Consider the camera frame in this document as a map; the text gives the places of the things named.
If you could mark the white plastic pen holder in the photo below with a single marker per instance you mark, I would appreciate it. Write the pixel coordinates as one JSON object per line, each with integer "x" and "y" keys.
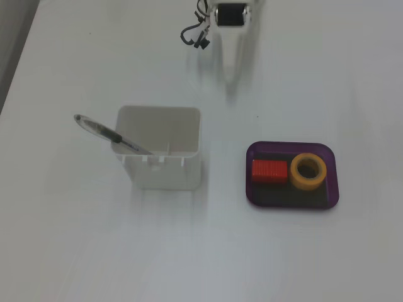
{"x": 170, "y": 176}

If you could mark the purple metal tray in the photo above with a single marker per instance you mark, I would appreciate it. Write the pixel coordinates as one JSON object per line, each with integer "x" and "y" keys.
{"x": 252, "y": 151}

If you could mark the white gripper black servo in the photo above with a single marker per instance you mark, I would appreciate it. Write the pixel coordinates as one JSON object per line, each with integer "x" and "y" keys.
{"x": 229, "y": 14}

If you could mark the black ballpoint pen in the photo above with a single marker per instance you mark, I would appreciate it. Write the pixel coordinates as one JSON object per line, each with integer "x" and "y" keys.
{"x": 104, "y": 130}

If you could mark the red cube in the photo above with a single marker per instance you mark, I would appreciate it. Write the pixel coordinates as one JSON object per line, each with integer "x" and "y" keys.
{"x": 269, "y": 171}

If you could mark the yellow masking tape roll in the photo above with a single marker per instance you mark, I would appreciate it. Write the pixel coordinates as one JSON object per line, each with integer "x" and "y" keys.
{"x": 308, "y": 185}

